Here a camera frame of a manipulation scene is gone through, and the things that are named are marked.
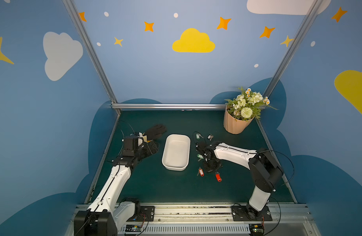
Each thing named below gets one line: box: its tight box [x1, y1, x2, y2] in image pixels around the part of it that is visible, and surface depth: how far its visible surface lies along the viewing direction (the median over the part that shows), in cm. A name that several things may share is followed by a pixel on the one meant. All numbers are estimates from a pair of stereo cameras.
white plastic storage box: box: [161, 133, 191, 172], surface depth 98 cm
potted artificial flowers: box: [223, 87, 279, 135], surface depth 88 cm
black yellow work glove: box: [144, 124, 167, 143], surface depth 109 cm
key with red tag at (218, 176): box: [214, 171, 223, 183], surface depth 89 cm
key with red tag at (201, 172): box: [196, 166, 205, 177], surface depth 91 cm
